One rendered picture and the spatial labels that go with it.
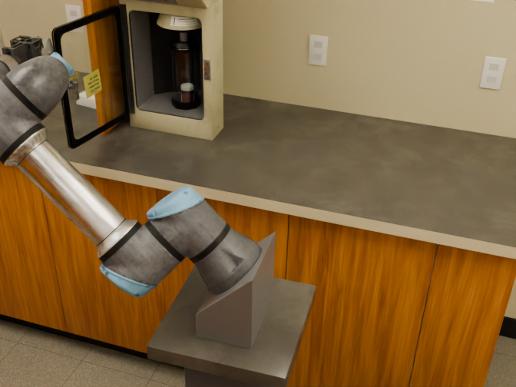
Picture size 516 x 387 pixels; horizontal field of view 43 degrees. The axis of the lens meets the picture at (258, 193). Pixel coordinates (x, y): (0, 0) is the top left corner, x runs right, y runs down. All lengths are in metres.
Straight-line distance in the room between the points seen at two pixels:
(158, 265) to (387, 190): 0.91
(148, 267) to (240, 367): 0.29
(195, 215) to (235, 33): 1.32
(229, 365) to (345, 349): 0.91
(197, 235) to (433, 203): 0.88
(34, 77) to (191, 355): 0.68
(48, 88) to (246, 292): 0.59
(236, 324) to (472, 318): 0.91
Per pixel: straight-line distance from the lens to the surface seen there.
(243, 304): 1.42
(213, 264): 1.44
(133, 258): 1.42
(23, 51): 1.99
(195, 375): 1.63
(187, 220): 1.41
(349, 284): 2.14
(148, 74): 2.45
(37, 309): 2.85
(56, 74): 1.47
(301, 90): 2.62
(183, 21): 2.24
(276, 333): 1.54
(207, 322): 1.49
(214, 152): 2.25
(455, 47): 2.47
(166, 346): 1.52
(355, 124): 2.49
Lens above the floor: 2.01
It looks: 32 degrees down
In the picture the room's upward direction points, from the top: 1 degrees clockwise
